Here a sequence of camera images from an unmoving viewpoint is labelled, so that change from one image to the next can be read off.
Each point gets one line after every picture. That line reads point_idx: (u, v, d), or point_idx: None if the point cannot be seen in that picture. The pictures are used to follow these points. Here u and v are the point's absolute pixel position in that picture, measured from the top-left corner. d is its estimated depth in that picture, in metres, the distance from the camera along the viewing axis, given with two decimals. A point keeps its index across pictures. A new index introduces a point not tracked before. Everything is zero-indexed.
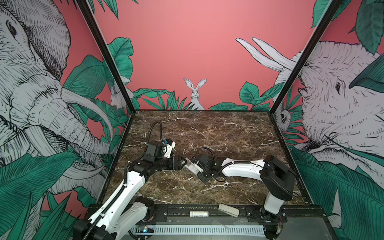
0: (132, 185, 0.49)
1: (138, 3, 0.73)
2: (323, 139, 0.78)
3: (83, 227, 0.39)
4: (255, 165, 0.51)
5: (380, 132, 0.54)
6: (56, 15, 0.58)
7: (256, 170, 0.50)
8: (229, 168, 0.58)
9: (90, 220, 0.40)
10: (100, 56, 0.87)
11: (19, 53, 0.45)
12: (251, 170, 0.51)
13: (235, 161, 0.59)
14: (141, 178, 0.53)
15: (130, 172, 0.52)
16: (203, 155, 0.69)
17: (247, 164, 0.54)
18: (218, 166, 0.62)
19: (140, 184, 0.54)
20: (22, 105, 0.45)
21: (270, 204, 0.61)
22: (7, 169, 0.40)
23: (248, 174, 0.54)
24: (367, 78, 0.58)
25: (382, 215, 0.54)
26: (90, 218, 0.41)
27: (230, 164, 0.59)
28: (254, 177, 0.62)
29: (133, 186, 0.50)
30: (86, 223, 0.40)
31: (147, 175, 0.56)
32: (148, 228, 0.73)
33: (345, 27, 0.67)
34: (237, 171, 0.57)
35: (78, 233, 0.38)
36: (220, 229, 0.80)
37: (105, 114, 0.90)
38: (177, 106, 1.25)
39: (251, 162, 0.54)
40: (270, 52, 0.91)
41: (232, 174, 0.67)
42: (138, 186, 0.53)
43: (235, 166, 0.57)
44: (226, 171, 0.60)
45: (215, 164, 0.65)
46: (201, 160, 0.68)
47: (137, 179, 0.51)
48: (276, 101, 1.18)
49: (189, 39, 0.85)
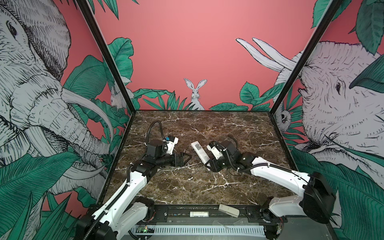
0: (134, 183, 0.51)
1: (137, 3, 0.73)
2: (323, 139, 0.78)
3: (86, 222, 0.39)
4: (297, 177, 0.46)
5: (380, 132, 0.54)
6: (56, 15, 0.58)
7: (297, 183, 0.45)
8: (261, 168, 0.53)
9: (93, 216, 0.41)
10: (100, 56, 0.87)
11: (19, 53, 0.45)
12: (290, 180, 0.47)
13: (271, 164, 0.53)
14: (143, 178, 0.54)
15: (132, 172, 0.54)
16: (231, 143, 0.61)
17: (287, 172, 0.48)
18: (248, 162, 0.57)
19: (142, 184, 0.55)
20: (22, 105, 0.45)
21: (279, 207, 0.59)
22: (7, 169, 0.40)
23: (283, 182, 0.49)
24: (367, 78, 0.58)
25: (382, 215, 0.54)
26: (92, 214, 0.41)
27: (265, 165, 0.53)
28: (289, 189, 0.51)
29: (136, 185, 0.52)
30: (90, 219, 0.40)
31: (147, 175, 0.57)
32: (148, 228, 0.73)
33: (344, 27, 0.65)
34: (269, 175, 0.52)
35: (81, 228, 0.39)
36: (220, 229, 0.80)
37: (105, 114, 0.90)
38: (177, 106, 1.25)
39: (291, 171, 0.49)
40: (270, 52, 0.91)
41: (263, 176, 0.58)
42: (139, 186, 0.54)
43: (269, 170, 0.51)
44: (253, 170, 0.56)
45: (242, 157, 0.60)
46: (227, 147, 0.62)
47: (139, 178, 0.52)
48: (276, 102, 1.18)
49: (189, 39, 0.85)
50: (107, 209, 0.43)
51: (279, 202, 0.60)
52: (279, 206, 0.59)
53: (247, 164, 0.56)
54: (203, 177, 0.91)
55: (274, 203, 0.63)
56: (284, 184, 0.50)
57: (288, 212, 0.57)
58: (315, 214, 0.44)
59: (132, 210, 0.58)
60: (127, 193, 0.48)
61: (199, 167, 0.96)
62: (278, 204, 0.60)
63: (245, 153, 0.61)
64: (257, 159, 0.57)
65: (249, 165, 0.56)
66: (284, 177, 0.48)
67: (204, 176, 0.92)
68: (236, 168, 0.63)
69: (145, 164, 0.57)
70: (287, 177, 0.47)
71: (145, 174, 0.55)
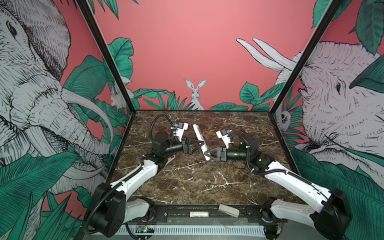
0: (147, 168, 0.55)
1: (137, 3, 0.73)
2: (323, 139, 0.78)
3: (103, 189, 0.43)
4: (317, 190, 0.44)
5: (380, 132, 0.54)
6: (56, 15, 0.58)
7: (316, 197, 0.43)
8: (278, 174, 0.51)
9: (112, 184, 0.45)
10: (100, 56, 0.87)
11: (20, 53, 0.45)
12: (308, 193, 0.44)
13: (289, 171, 0.51)
14: (156, 167, 0.59)
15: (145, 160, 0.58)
16: (255, 141, 0.55)
17: (306, 183, 0.46)
18: (264, 165, 0.54)
19: (152, 172, 0.58)
20: (22, 105, 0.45)
21: (281, 209, 0.60)
22: (7, 169, 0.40)
23: (300, 193, 0.47)
24: (367, 78, 0.58)
25: (382, 215, 0.54)
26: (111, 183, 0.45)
27: (283, 171, 0.51)
28: (305, 201, 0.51)
29: (148, 169, 0.55)
30: (106, 187, 0.44)
31: (158, 167, 0.61)
32: (148, 228, 0.73)
33: (345, 27, 0.67)
34: (285, 182, 0.50)
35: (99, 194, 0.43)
36: (220, 229, 0.80)
37: (105, 115, 0.90)
38: (177, 106, 1.25)
39: (311, 183, 0.46)
40: (270, 52, 0.91)
41: (278, 182, 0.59)
42: (150, 173, 0.57)
43: (286, 177, 0.49)
44: (268, 174, 0.54)
45: (259, 159, 0.57)
46: (251, 145, 0.56)
47: (152, 165, 0.57)
48: (276, 102, 1.18)
49: (189, 39, 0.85)
50: (124, 180, 0.47)
51: (284, 206, 0.59)
52: (283, 208, 0.59)
53: (262, 167, 0.54)
54: (203, 177, 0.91)
55: (278, 206, 0.62)
56: (300, 194, 0.47)
57: (289, 217, 0.58)
58: (327, 230, 0.42)
59: (135, 202, 0.59)
60: (141, 174, 0.52)
61: (199, 167, 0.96)
62: (282, 207, 0.60)
63: (262, 155, 0.58)
64: (274, 163, 0.54)
65: (264, 167, 0.54)
66: (302, 188, 0.46)
67: (204, 176, 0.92)
68: (251, 168, 0.58)
69: (155, 156, 0.62)
70: (306, 189, 0.45)
71: (156, 163, 0.59)
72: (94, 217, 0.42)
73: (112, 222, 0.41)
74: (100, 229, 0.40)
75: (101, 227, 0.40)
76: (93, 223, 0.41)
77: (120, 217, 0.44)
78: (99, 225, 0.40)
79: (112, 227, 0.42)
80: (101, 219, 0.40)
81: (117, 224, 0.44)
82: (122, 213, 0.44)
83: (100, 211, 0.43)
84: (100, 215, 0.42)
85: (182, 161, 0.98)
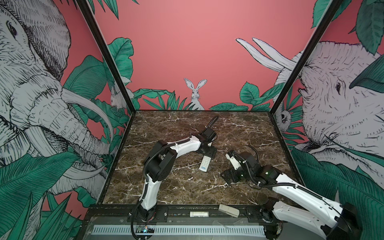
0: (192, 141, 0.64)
1: (138, 3, 0.73)
2: (323, 139, 0.78)
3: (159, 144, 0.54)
4: (329, 205, 0.44)
5: (380, 132, 0.54)
6: (56, 15, 0.58)
7: (328, 212, 0.43)
8: (286, 188, 0.50)
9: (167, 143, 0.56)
10: (100, 56, 0.87)
11: (19, 53, 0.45)
12: (321, 209, 0.44)
13: (298, 184, 0.50)
14: (199, 143, 0.67)
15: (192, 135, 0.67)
16: (251, 156, 0.59)
17: (317, 197, 0.46)
18: (272, 179, 0.53)
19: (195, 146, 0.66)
20: (22, 105, 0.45)
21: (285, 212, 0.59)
22: (7, 169, 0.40)
23: (309, 207, 0.47)
24: (367, 78, 0.58)
25: (382, 215, 0.54)
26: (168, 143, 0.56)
27: (291, 185, 0.50)
28: (314, 213, 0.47)
29: (193, 142, 0.64)
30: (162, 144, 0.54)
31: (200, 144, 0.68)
32: (148, 228, 0.73)
33: (345, 27, 0.67)
34: (293, 197, 0.50)
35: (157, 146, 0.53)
36: (220, 229, 0.80)
37: (105, 114, 0.90)
38: (177, 106, 1.25)
39: (321, 198, 0.46)
40: (270, 52, 0.91)
41: (284, 194, 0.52)
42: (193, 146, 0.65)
43: (296, 192, 0.49)
44: (277, 188, 0.53)
45: (265, 171, 0.56)
46: (247, 159, 0.60)
47: (196, 140, 0.66)
48: (276, 101, 1.18)
49: (189, 38, 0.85)
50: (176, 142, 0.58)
51: (288, 210, 0.59)
52: (288, 214, 0.58)
53: (270, 180, 0.53)
54: (203, 177, 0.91)
55: (281, 209, 0.61)
56: (308, 208, 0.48)
57: (293, 220, 0.57)
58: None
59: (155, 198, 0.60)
60: (188, 144, 0.61)
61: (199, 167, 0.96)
62: (286, 211, 0.59)
63: (269, 168, 0.57)
64: (281, 175, 0.54)
65: (272, 181, 0.53)
66: (312, 202, 0.46)
67: (204, 176, 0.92)
68: (256, 183, 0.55)
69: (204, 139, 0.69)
70: (316, 203, 0.45)
71: (199, 140, 0.66)
72: (150, 164, 0.53)
73: (162, 171, 0.52)
74: (151, 174, 0.52)
75: (154, 173, 0.52)
76: (147, 168, 0.53)
77: (167, 170, 0.54)
78: (152, 171, 0.52)
79: (161, 175, 0.53)
80: (153, 167, 0.52)
81: (165, 174, 0.55)
82: (170, 168, 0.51)
83: (155, 161, 0.54)
84: (154, 164, 0.53)
85: (182, 161, 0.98)
